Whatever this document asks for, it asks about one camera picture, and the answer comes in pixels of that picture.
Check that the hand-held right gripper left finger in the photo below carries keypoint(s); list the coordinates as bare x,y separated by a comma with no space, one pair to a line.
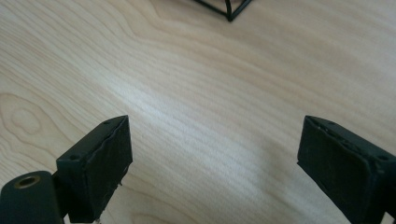
96,168

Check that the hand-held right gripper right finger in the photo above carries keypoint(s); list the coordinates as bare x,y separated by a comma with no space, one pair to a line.
345,171

